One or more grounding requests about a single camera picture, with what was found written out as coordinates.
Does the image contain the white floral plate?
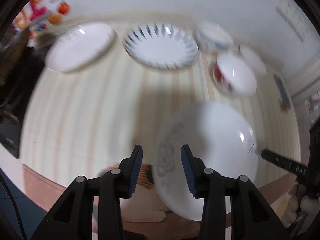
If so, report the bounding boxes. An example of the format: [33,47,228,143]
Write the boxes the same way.
[152,102,258,221]

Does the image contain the red floral white bowl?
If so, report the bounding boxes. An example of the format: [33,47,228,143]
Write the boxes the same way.
[213,52,257,96]

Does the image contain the gold rim white bowl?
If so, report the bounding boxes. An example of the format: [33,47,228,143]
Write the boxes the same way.
[239,44,267,77]

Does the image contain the blue leaf pattern plate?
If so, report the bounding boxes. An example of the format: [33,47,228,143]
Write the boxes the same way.
[123,22,199,70]

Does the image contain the plain white plate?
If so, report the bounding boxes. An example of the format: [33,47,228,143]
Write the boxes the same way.
[44,21,116,73]

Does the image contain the blue floral white bowl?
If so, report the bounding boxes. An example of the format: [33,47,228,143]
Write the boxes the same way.
[195,22,234,53]

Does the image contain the white gloved hand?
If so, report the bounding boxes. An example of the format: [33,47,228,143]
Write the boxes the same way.
[281,184,319,231]

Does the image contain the striped cat tablecloth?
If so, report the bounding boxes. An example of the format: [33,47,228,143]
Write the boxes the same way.
[21,10,301,213]

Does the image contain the blue smartphone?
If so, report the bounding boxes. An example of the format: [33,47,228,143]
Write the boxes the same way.
[273,74,291,111]

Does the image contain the white wall socket strip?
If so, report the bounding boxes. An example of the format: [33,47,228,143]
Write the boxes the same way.
[276,0,309,42]

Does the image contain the colourful wall stickers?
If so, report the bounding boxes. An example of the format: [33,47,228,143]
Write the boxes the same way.
[9,0,71,38]

